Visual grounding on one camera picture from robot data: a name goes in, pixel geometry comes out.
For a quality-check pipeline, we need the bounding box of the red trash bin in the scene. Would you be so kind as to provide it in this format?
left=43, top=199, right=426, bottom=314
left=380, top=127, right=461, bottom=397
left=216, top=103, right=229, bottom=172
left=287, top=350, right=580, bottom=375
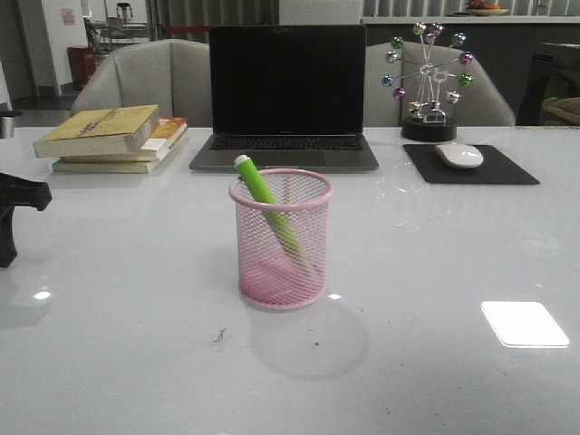
left=67, top=45, right=96, bottom=91

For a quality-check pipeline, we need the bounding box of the pale bottom book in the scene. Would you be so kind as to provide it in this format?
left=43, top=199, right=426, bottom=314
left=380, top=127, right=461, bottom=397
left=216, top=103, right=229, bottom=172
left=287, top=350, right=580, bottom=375
left=53, top=135, right=185, bottom=174

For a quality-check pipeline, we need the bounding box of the fruit bowl on counter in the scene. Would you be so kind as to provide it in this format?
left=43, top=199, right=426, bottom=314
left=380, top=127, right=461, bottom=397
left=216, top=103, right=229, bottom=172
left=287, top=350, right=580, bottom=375
left=466, top=0, right=508, bottom=16

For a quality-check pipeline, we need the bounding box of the ferris wheel desk ornament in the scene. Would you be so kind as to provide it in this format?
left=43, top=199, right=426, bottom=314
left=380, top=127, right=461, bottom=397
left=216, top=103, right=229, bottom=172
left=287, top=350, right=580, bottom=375
left=381, top=21, right=475, bottom=141

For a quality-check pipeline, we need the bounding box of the pink mesh pen holder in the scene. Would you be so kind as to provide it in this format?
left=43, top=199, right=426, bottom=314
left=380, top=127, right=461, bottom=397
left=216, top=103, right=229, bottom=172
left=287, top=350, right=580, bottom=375
left=228, top=169, right=334, bottom=310

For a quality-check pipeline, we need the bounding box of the white computer mouse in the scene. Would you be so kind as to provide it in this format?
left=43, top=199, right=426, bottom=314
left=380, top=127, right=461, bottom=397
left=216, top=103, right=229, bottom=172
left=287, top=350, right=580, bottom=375
left=434, top=142, right=484, bottom=169

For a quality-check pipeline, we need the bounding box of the green marker pen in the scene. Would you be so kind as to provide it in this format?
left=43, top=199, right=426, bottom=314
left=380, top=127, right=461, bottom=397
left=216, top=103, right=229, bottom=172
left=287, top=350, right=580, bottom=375
left=233, top=154, right=314, bottom=276

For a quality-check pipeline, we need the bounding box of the orange white middle book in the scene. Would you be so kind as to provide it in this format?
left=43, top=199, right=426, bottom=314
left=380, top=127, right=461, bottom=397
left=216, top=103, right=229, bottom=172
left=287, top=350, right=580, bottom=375
left=62, top=116, right=188, bottom=163

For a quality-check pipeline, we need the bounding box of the grey left armchair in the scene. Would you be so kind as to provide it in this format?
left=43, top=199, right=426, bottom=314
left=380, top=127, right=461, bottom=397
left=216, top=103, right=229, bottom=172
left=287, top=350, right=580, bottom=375
left=72, top=39, right=213, bottom=128

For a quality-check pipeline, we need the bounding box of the yellow top book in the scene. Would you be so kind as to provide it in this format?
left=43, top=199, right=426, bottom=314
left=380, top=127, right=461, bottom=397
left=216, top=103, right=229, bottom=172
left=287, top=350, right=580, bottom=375
left=34, top=104, right=160, bottom=158

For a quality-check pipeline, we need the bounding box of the grey open laptop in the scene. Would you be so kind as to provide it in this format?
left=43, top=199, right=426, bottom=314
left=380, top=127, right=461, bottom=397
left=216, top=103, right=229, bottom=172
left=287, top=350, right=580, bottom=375
left=189, top=24, right=379, bottom=172

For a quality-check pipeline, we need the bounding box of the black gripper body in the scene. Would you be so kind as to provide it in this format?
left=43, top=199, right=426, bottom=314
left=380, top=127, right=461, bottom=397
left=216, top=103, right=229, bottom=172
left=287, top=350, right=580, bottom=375
left=1, top=173, right=52, bottom=267

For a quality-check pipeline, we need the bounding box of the black mouse pad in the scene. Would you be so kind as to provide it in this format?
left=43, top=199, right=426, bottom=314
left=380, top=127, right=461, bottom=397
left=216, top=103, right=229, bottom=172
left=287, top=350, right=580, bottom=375
left=402, top=143, right=540, bottom=185

